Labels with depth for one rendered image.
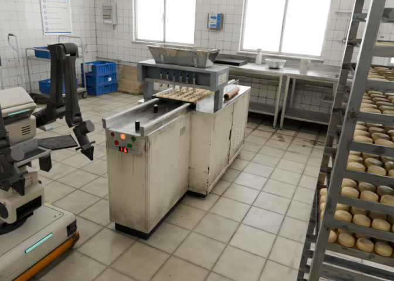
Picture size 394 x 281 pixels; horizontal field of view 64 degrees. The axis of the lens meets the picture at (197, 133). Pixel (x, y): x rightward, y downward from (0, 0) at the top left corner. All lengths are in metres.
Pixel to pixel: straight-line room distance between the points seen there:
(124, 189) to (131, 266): 0.51
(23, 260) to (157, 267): 0.80
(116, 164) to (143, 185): 0.24
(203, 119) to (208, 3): 3.68
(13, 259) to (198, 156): 1.50
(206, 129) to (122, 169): 0.78
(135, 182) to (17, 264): 0.81
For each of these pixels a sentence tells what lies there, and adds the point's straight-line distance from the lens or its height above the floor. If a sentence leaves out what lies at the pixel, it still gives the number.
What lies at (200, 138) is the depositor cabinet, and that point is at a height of 0.61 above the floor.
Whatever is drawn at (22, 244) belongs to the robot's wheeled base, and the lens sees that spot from 2.16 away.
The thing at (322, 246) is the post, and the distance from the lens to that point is 1.15.
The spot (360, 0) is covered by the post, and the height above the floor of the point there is 1.65.
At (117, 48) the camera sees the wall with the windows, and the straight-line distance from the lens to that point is 7.14.
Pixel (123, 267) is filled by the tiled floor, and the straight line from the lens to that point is 2.28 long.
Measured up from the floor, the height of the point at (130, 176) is 0.52.
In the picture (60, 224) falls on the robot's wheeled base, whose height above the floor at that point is 0.26.
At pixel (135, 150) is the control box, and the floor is 0.73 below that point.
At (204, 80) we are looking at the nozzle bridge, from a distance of 2.59.
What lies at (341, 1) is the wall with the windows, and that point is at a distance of 5.45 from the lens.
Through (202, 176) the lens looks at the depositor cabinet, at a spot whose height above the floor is 0.26.
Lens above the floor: 1.56
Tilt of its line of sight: 20 degrees down
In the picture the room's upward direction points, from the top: 3 degrees clockwise
